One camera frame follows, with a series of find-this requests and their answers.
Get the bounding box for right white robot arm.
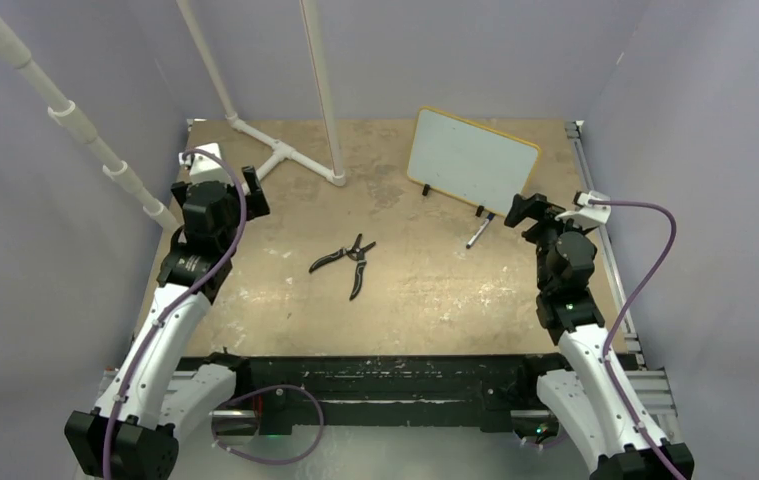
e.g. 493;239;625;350
504;191;695;479

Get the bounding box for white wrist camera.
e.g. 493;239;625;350
556;190;611;230
178;154;232;184

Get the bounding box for white marker pen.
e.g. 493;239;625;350
465;212;495;249

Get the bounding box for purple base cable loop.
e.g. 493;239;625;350
211;384;325;466

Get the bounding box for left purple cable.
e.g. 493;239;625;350
101;148;249;480

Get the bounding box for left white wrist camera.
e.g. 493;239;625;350
178;154;232;184

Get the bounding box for white pvc pipe frame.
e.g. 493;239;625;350
0;0;348;234

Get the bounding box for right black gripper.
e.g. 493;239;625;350
505;193;592;292

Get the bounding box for yellow framed whiteboard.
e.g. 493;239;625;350
407;106;542;216

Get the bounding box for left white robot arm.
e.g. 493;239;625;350
64;166;270;479

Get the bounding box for black handled pliers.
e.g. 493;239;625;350
307;233;378;302

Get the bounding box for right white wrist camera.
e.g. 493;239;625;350
556;190;611;230

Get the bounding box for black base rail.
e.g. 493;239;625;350
178;352;569;435

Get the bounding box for right aluminium side rail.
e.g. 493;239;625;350
564;121;647;370

